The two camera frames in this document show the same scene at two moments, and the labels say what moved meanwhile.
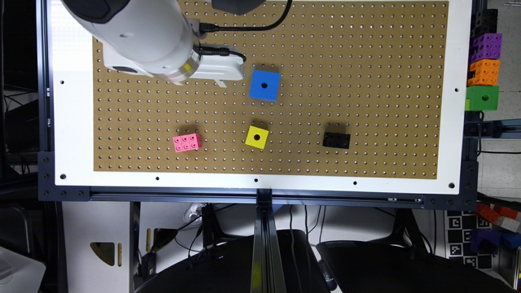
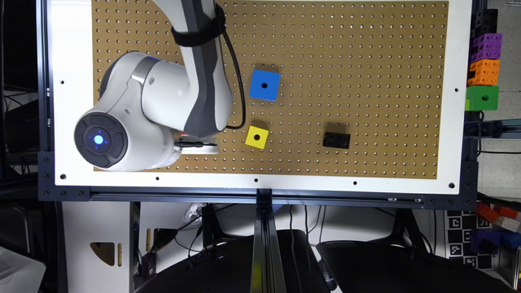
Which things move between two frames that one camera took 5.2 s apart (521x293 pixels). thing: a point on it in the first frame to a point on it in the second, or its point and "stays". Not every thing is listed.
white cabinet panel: x=86 y=222 stays
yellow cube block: x=256 y=137 stays
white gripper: x=216 y=67 to x=201 y=150
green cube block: x=482 y=98 stays
